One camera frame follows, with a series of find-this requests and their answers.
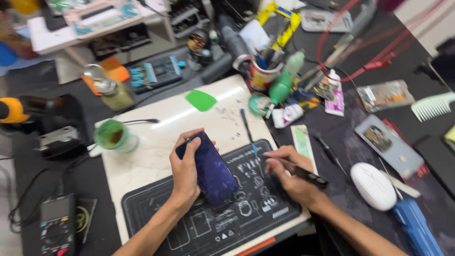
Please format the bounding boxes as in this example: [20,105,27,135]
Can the person's right hand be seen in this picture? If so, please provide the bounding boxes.
[264,145,329,210]

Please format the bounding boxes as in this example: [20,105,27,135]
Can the person's left hand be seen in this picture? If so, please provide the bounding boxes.
[169,128,220,207]

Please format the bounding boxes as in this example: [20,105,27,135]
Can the black precision screwdriver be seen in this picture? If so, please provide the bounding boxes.
[262,154,329,189]

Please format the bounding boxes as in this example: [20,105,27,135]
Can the dark blue smartphone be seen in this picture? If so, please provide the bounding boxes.
[175,132,240,207]

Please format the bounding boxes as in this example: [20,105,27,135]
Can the pale green paper strip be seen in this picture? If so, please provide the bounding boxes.
[290,124,319,175]

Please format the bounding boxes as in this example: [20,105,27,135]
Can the white crumpled tube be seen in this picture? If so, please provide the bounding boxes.
[271,103,305,129]

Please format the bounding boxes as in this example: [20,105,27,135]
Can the black thin screwdriver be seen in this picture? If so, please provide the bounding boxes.
[314,133,347,175]

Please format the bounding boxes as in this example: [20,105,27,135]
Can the green round lid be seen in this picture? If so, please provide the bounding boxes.
[248,92,272,117]

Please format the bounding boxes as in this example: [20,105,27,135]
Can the green rubber air blower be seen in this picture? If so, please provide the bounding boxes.
[265,70,293,119]

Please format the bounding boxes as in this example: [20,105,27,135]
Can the black printed repair mat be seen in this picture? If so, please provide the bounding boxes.
[122,139,303,256]

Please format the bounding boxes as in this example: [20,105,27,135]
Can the white pink glue tube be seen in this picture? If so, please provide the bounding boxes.
[324,69,345,117]

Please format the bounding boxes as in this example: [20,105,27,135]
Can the red tin tool cup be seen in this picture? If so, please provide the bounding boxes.
[247,59,285,94]

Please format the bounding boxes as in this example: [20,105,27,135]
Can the white computer mouse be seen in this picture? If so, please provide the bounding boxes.
[350,162,397,212]

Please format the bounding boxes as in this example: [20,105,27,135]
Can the green plastic pry pick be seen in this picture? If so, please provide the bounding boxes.
[185,89,218,112]

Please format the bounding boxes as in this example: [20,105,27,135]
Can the grey phone back cover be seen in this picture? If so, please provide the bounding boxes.
[354,114,425,180]

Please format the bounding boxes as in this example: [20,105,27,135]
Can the metal tweezers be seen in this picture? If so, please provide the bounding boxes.
[378,156,404,201]

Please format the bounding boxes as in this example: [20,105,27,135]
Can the white marble work slab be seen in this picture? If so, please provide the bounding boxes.
[94,74,311,256]

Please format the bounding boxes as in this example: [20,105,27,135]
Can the phone circuit board part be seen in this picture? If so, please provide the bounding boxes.
[356,80,415,113]

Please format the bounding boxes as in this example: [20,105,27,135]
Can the yellow black clamp tool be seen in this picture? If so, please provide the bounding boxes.
[255,3,302,50]

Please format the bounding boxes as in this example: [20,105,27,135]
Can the grey parts tray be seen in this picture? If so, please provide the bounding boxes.
[300,9,354,33]

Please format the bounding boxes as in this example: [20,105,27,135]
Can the blue plastic tool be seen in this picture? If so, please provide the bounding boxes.
[392,199,445,256]

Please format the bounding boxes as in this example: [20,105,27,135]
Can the blue screwdriver set tray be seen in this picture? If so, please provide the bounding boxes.
[128,55,187,94]

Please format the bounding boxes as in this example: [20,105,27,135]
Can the light green comb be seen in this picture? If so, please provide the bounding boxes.
[411,92,455,123]

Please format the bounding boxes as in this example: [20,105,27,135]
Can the green lidded glass jar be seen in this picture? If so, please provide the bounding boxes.
[93,119,140,154]

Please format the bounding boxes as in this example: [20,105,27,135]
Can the metal pump liquid dispenser bottle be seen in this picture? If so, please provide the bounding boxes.
[83,64,135,111]

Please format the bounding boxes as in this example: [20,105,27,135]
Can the white cluttered shelf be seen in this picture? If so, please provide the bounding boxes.
[28,0,176,84]

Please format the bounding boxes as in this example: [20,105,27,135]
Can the black digital multimeter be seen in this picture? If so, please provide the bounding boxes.
[38,194,77,256]

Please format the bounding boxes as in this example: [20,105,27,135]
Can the orange black heat gun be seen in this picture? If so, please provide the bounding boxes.
[0,95,68,124]

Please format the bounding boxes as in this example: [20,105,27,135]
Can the blue handled spudger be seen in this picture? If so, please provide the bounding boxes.
[240,108,259,158]

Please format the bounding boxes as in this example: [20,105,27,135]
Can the red cable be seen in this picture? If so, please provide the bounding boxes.
[316,0,448,83]

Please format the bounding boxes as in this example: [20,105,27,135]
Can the grey metal bracket stand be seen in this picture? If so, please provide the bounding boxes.
[34,126,82,157]

